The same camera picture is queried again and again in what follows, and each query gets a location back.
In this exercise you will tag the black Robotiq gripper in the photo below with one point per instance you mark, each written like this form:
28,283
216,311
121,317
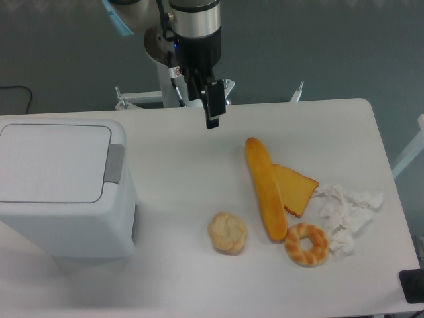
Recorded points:
196,58

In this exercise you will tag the white push-lid trash can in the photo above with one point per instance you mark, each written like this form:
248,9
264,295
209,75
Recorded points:
66,186

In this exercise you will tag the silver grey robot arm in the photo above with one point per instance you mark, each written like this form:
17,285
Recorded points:
159,21

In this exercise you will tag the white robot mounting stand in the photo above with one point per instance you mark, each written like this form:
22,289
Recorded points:
172,94

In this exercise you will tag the long orange baguette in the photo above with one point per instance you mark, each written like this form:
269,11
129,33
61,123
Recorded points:
267,189

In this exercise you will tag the orange toast slice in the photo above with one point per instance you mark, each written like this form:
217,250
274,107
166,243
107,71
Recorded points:
296,189

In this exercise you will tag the round flower bread roll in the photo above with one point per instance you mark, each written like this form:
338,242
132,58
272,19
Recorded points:
228,233

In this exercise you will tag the crumpled white tissue paper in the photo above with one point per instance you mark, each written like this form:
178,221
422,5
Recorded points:
345,214

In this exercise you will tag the black device at table edge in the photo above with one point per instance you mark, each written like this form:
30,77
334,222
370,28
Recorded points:
412,285

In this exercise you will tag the twisted ring bread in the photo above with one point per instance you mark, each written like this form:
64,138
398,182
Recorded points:
306,244

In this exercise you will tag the white frame post right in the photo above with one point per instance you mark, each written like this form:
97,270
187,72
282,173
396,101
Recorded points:
410,152

